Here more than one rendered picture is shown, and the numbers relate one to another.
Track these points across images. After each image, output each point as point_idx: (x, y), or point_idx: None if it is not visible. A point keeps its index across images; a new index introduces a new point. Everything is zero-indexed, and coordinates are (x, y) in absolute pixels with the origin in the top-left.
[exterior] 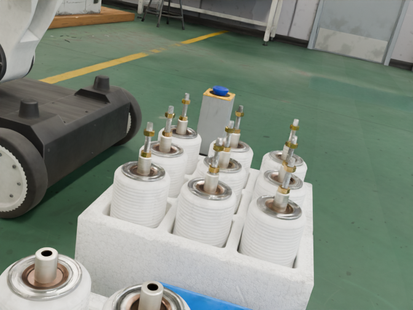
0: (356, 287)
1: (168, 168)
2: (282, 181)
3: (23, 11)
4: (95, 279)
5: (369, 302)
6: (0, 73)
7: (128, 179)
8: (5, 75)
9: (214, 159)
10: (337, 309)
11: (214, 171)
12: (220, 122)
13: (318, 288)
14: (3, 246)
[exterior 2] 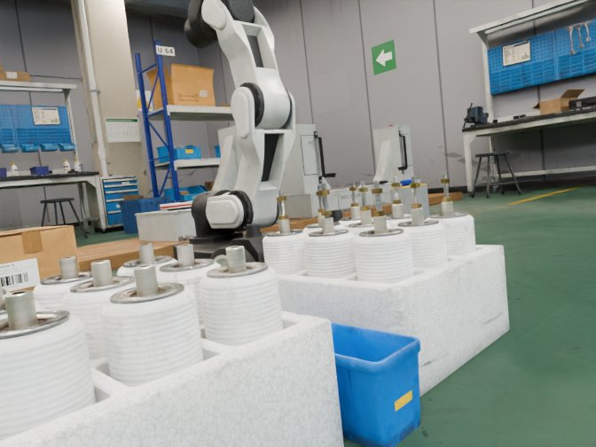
0: (577, 358)
1: None
2: (414, 223)
3: (256, 166)
4: None
5: (586, 369)
6: (249, 217)
7: (266, 238)
8: (254, 219)
9: (323, 204)
10: (527, 372)
11: (324, 214)
12: (410, 210)
13: (515, 357)
14: None
